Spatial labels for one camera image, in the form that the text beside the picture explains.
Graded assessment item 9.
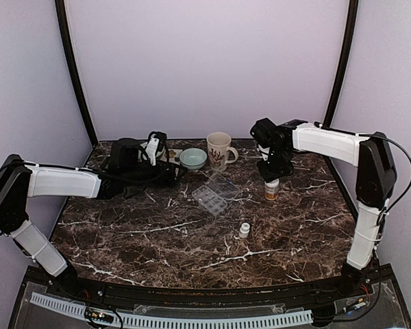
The right black frame post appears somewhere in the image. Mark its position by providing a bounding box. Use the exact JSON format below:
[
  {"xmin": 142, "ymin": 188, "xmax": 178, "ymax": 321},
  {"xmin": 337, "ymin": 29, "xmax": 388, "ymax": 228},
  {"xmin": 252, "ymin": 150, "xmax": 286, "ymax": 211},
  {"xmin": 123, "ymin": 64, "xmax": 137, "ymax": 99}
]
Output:
[{"xmin": 323, "ymin": 0, "xmax": 359, "ymax": 127}]

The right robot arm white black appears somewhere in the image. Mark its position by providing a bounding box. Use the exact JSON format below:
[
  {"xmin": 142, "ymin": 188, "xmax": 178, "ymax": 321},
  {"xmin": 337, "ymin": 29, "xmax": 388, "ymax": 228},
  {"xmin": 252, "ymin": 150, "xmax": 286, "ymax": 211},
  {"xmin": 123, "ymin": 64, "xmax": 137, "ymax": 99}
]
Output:
[{"xmin": 250, "ymin": 118, "xmax": 397, "ymax": 270}]

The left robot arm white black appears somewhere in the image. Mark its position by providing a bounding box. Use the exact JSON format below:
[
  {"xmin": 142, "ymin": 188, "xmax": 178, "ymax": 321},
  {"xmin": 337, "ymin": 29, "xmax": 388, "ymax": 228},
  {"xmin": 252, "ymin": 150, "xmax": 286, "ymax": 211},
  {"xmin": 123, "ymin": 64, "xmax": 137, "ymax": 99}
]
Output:
[{"xmin": 0, "ymin": 132, "xmax": 187, "ymax": 299}]

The clear plastic pill organizer box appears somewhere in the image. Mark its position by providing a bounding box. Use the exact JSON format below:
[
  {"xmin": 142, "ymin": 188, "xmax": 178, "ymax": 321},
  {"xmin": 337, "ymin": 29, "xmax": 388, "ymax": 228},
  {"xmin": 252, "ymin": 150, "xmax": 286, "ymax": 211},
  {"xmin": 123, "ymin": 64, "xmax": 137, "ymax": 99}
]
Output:
[{"xmin": 192, "ymin": 173, "xmax": 241, "ymax": 216}]

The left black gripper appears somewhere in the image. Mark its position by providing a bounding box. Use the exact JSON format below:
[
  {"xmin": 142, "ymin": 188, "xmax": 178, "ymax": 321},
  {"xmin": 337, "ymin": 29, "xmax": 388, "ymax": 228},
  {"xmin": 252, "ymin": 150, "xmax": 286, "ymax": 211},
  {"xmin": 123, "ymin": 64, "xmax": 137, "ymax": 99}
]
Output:
[{"xmin": 122, "ymin": 158, "xmax": 188, "ymax": 188}]

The cream mug with coral pattern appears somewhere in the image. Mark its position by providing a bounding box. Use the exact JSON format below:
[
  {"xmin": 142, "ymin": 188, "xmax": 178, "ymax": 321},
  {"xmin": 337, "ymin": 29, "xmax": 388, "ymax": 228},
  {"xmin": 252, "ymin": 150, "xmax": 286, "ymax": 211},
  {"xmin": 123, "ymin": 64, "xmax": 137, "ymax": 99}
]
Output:
[{"xmin": 206, "ymin": 132, "xmax": 239, "ymax": 173}]

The square floral ceramic plate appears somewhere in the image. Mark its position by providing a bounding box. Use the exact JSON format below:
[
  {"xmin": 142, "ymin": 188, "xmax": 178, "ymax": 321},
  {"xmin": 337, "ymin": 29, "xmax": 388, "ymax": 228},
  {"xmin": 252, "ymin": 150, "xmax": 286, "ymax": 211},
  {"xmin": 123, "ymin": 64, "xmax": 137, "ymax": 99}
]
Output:
[{"xmin": 161, "ymin": 148, "xmax": 183, "ymax": 165}]

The black front rail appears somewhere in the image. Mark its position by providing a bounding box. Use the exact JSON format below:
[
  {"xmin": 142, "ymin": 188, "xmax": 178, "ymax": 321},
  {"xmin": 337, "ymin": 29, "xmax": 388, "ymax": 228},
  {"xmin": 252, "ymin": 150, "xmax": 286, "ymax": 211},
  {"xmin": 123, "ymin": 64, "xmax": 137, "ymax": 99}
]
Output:
[{"xmin": 13, "ymin": 264, "xmax": 404, "ymax": 311}]

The white slotted cable duct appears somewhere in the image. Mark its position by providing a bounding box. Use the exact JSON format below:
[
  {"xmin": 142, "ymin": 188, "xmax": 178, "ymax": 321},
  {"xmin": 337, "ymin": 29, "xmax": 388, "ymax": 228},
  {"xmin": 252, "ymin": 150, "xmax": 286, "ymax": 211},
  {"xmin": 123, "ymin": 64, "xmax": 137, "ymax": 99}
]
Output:
[{"xmin": 29, "ymin": 293, "xmax": 313, "ymax": 328}]

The right teal ceramic bowl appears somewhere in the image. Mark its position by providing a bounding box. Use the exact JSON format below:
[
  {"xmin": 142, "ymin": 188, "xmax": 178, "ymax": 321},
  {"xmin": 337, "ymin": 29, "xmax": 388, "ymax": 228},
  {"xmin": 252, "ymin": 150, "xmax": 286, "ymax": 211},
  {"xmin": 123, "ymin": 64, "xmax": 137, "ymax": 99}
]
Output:
[{"xmin": 179, "ymin": 148, "xmax": 208, "ymax": 170}]

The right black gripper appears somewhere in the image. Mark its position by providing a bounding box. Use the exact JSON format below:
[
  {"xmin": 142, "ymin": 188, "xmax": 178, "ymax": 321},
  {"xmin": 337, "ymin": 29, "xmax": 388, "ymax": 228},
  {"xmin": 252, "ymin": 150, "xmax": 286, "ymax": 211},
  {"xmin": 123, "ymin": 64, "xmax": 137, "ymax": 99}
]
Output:
[{"xmin": 258, "ymin": 146, "xmax": 295, "ymax": 182}]

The black frame post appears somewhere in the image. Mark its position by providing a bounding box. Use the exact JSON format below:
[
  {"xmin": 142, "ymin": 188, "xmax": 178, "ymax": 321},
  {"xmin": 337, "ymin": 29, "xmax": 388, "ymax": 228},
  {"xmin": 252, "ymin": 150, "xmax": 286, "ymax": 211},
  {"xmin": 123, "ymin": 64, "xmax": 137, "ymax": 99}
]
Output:
[
  {"xmin": 54, "ymin": 0, "xmax": 99, "ymax": 147},
  {"xmin": 323, "ymin": 0, "xmax": 359, "ymax": 127}
]

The left black frame post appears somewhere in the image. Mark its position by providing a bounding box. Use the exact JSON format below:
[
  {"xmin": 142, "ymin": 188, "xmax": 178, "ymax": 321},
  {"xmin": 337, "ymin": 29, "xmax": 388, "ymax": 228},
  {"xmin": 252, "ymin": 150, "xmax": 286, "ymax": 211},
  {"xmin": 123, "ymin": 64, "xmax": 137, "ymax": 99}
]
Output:
[{"xmin": 54, "ymin": 0, "xmax": 99, "ymax": 147}]

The large orange label pill bottle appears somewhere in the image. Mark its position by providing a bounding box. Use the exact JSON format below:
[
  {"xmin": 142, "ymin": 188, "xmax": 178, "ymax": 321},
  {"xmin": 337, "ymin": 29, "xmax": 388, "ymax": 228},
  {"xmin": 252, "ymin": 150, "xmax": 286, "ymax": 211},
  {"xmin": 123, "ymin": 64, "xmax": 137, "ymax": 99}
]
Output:
[{"xmin": 264, "ymin": 179, "xmax": 279, "ymax": 201}]

